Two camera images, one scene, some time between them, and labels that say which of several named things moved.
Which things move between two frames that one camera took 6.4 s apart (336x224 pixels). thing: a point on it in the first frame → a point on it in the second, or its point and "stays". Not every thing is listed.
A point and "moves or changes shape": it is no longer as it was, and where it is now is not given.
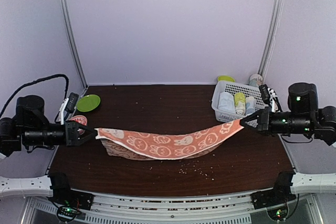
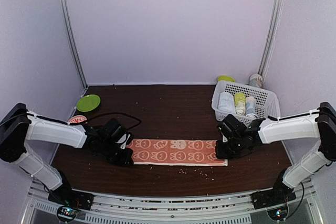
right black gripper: (264, 121) → (220, 153)
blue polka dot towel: (251, 105) stays
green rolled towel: (240, 101) stays
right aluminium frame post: (280, 2) stays
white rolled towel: (226, 102) stays
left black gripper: (70, 131) → (124, 161)
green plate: (87, 103) stays
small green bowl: (225, 78) stays
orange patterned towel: (137, 145) moves or changes shape
